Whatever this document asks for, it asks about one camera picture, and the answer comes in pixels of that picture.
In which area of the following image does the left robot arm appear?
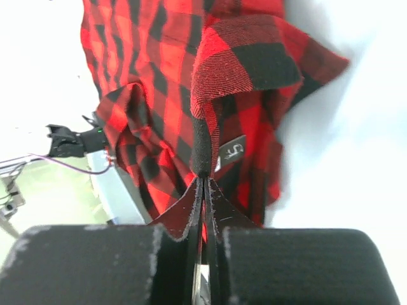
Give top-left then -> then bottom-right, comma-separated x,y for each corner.
46,112 -> 109,158

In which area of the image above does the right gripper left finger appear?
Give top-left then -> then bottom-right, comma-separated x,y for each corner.
149,178 -> 204,304

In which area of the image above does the red black plaid shirt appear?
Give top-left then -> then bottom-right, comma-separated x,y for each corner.
80,1 -> 348,225

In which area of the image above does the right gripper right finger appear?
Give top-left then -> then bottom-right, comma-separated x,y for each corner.
203,178 -> 257,304

